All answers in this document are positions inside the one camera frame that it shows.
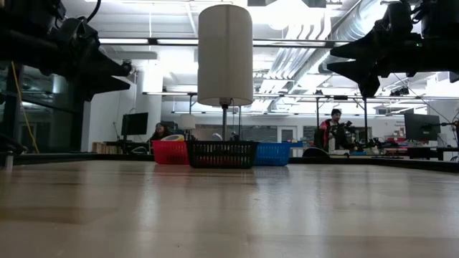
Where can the small white background lamp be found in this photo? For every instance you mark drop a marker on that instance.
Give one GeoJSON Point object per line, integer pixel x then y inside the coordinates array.
{"type": "Point", "coordinates": [187, 122]}

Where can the yellow tape roll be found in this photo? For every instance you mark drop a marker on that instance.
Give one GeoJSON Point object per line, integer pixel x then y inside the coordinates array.
{"type": "Point", "coordinates": [172, 138]}

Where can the black overhead crossbar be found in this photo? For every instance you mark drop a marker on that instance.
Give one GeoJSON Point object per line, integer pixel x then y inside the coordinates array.
{"type": "Point", "coordinates": [287, 43]}

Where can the white cylindrical tube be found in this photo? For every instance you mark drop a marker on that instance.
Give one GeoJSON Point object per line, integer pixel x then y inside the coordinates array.
{"type": "Point", "coordinates": [225, 53]}

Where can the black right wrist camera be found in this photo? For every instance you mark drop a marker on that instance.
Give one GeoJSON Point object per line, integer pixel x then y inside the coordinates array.
{"type": "Point", "coordinates": [370, 87]}

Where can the wooden crate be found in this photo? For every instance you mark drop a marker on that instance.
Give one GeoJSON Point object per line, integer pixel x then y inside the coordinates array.
{"type": "Point", "coordinates": [100, 147]}

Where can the black computer monitor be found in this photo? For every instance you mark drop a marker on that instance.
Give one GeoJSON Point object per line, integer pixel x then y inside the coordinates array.
{"type": "Point", "coordinates": [134, 123]}
{"type": "Point", "coordinates": [421, 127]}

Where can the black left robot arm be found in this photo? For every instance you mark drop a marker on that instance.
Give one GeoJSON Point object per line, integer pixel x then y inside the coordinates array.
{"type": "Point", "coordinates": [25, 43]}

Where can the red plastic basket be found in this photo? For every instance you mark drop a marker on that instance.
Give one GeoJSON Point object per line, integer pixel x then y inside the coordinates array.
{"type": "Point", "coordinates": [170, 153]}

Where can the black background robot arm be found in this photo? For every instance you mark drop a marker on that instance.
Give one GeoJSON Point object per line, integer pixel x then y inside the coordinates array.
{"type": "Point", "coordinates": [346, 128]}

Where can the person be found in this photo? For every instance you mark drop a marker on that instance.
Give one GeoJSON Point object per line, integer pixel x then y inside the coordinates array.
{"type": "Point", "coordinates": [159, 133]}
{"type": "Point", "coordinates": [331, 130]}

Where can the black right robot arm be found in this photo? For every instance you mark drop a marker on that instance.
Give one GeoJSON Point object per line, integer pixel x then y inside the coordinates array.
{"type": "Point", "coordinates": [441, 39]}

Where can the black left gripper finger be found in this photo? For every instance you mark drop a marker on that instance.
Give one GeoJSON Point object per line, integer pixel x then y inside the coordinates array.
{"type": "Point", "coordinates": [109, 68]}
{"type": "Point", "coordinates": [111, 85]}

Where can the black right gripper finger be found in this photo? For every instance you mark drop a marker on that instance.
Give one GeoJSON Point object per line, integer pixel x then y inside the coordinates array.
{"type": "Point", "coordinates": [353, 70]}
{"type": "Point", "coordinates": [358, 48]}

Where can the blue plastic basket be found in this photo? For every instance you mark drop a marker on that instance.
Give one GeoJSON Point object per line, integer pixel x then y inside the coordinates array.
{"type": "Point", "coordinates": [272, 154]}

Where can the black plastic basket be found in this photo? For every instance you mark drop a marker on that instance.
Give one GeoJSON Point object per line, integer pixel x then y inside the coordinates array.
{"type": "Point", "coordinates": [222, 154]}

